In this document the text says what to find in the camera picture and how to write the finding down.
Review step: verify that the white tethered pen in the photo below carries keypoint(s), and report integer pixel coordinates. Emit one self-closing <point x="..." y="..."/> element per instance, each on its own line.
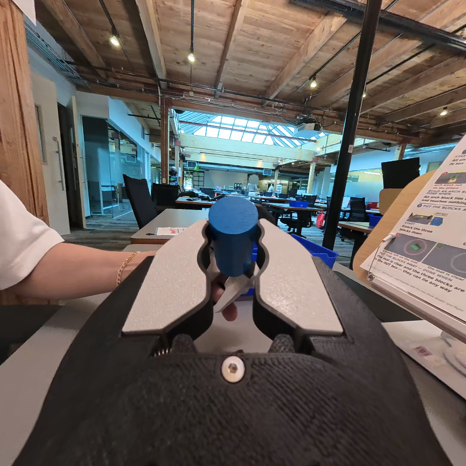
<point x="390" y="237"/>

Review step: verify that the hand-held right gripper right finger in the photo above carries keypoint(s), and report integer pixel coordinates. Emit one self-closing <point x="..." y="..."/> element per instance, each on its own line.
<point x="298" y="291"/>

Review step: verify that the glass skylight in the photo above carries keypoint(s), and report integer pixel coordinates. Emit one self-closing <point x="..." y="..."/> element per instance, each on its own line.
<point x="247" y="131"/>

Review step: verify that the long wooden office desk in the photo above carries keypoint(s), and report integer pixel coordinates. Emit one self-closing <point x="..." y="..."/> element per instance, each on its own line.
<point x="193" y="201"/>

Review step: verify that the white stand base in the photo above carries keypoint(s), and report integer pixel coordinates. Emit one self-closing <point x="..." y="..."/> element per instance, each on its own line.
<point x="429" y="364"/>

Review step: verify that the blue wooden cylinder block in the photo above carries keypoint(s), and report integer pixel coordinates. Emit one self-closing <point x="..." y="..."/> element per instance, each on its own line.
<point x="231" y="236"/>

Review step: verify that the wooden sheet stand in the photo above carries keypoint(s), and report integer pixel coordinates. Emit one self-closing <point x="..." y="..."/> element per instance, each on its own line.
<point x="393" y="211"/>

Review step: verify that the printed instruction sheet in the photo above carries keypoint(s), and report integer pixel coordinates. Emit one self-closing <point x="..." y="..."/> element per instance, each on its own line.
<point x="426" y="255"/>

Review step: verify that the white shirt sleeve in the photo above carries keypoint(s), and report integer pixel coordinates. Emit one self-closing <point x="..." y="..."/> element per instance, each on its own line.
<point x="22" y="236"/>

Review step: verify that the pink labelled packet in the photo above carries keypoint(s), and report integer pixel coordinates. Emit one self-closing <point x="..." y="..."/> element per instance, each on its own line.
<point x="171" y="231"/>

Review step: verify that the black office chair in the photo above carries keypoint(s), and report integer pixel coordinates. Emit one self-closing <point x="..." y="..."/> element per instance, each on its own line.
<point x="140" y="200"/>
<point x="355" y="214"/>
<point x="164" y="196"/>
<point x="302" y="214"/>

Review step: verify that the person's left forearm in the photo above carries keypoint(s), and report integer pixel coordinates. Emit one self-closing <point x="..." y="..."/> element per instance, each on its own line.
<point x="91" y="269"/>

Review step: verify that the ceiling projector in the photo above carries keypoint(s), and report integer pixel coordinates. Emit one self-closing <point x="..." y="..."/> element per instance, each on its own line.
<point x="307" y="127"/>

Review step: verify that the person's left hand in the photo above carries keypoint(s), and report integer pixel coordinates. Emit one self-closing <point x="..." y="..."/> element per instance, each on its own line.
<point x="229" y="313"/>

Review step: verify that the small blue storage bin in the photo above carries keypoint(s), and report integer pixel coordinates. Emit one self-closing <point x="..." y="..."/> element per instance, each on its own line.
<point x="298" y="204"/>
<point x="375" y="220"/>

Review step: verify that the red bag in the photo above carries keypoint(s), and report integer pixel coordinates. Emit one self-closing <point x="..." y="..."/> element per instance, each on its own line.
<point x="320" y="220"/>

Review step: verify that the black monitor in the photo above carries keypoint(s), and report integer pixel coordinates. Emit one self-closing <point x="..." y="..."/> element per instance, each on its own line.
<point x="400" y="173"/>

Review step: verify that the blue plastic bin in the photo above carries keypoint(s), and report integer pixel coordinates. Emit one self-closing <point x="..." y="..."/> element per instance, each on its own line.
<point x="316" y="251"/>

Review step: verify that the grey desk with wood edge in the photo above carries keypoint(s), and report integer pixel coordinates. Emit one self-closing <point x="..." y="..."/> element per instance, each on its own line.
<point x="174" y="218"/>

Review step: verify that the black metal pole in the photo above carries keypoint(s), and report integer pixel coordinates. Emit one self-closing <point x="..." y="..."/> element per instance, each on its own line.
<point x="355" y="127"/>

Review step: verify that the glass office door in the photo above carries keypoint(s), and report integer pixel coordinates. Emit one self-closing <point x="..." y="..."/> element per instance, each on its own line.
<point x="109" y="167"/>

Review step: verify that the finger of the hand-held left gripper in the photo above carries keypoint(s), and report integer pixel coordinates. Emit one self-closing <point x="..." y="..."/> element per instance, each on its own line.
<point x="229" y="295"/>

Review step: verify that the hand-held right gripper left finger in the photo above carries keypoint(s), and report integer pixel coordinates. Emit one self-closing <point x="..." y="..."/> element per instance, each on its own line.
<point x="163" y="287"/>

